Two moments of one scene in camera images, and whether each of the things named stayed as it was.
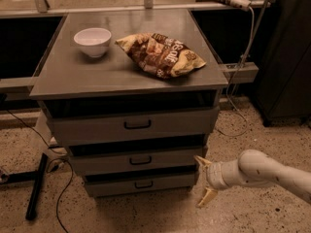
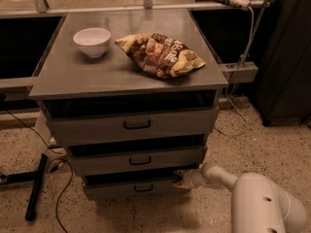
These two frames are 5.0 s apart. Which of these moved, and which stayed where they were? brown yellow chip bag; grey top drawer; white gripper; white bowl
Moved: white gripper
Stayed: brown yellow chip bag; white bowl; grey top drawer
